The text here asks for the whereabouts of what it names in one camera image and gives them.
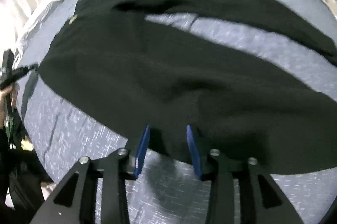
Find black fleece pants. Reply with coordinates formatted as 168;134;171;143
38;0;337;176

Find light grey bed sheet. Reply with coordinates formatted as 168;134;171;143
13;0;88;61

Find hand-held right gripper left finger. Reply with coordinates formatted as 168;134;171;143
30;124;151;224

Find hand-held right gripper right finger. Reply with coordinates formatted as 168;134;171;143
186;124;306;224

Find person's left hand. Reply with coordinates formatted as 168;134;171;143
0;87;16;130

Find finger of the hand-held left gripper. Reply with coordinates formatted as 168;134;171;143
0;63;40;91

